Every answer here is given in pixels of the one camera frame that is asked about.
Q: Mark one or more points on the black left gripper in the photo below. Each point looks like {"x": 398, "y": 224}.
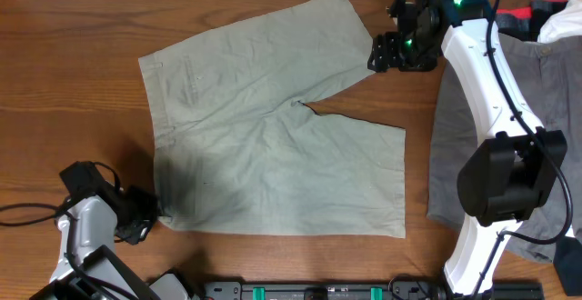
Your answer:
{"x": 147, "y": 202}

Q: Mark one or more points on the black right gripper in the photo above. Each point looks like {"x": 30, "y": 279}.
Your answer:
{"x": 386, "y": 51}

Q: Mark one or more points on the light khaki green shorts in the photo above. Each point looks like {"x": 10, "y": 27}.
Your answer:
{"x": 238, "y": 148}

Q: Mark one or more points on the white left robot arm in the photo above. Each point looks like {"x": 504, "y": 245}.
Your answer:
{"x": 96, "y": 214}

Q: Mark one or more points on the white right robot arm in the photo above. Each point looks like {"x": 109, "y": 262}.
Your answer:
{"x": 517, "y": 161}

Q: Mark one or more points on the black and red garment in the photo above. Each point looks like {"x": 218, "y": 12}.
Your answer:
{"x": 525, "y": 23}

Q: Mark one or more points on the dark grey shorts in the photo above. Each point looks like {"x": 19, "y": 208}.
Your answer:
{"x": 549, "y": 77}

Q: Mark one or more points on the white garment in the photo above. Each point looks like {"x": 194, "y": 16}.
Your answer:
{"x": 565, "y": 23}

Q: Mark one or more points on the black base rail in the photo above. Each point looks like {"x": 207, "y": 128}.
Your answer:
{"x": 395, "y": 290}

